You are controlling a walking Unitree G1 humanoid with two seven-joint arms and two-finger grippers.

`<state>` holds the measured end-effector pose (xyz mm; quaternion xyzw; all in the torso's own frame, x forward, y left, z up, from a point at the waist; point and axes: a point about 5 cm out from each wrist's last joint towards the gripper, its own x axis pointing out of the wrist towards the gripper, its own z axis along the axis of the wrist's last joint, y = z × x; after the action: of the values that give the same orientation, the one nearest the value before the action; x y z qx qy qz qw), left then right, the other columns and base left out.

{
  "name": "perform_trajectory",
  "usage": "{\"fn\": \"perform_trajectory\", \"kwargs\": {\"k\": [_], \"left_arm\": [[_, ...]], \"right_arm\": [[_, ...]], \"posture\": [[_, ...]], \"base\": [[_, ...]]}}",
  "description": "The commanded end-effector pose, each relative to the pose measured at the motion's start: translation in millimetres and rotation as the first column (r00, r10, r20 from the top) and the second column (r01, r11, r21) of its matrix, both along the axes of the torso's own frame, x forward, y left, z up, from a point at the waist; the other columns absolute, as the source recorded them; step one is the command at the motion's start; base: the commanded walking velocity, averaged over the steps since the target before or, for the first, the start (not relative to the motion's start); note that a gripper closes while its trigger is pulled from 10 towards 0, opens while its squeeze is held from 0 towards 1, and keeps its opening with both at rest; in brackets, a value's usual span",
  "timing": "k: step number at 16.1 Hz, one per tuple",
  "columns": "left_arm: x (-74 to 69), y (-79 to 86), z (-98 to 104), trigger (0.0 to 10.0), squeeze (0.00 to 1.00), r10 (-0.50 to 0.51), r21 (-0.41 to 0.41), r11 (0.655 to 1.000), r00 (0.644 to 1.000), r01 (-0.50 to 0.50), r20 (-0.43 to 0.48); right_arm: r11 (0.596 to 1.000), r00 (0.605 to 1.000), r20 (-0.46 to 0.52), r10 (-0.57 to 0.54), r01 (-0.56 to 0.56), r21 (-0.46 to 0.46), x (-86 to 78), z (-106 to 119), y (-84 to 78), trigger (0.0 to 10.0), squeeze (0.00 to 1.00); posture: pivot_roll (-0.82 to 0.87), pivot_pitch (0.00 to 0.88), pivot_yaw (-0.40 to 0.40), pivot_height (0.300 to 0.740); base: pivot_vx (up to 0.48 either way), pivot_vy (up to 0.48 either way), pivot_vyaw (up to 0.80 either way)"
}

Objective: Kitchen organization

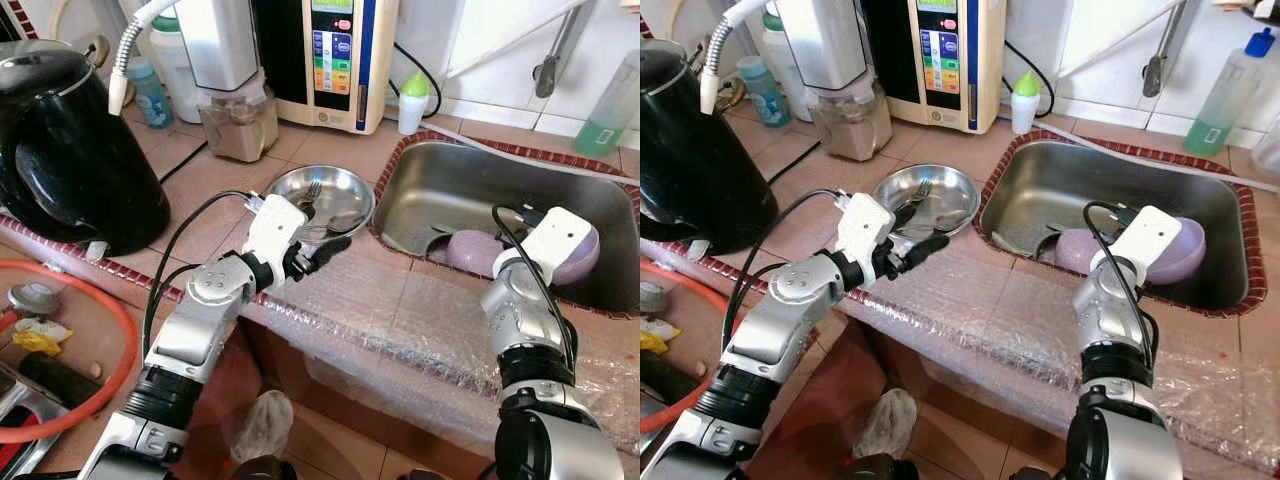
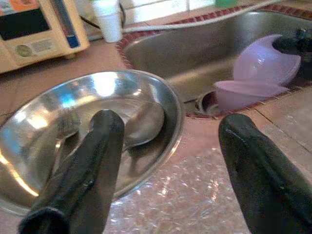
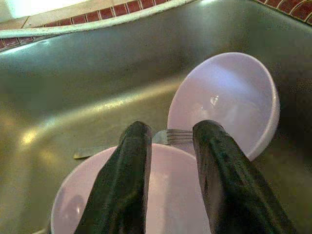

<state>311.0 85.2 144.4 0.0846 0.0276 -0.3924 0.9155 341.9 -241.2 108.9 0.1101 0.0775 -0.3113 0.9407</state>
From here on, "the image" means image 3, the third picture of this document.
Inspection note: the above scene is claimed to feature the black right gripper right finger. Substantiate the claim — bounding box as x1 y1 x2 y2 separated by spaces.
192 119 301 234

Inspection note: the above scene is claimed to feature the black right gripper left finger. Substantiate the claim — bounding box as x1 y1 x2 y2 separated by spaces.
73 120 153 234

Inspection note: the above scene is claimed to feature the light purple plastic bowl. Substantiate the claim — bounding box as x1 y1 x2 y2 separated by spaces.
50 143 213 234
167 52 280 162

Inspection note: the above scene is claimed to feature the metal fork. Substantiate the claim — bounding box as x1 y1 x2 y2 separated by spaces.
74 129 195 159

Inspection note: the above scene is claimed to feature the stainless steel sink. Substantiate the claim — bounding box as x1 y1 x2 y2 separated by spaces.
0 0 312 234

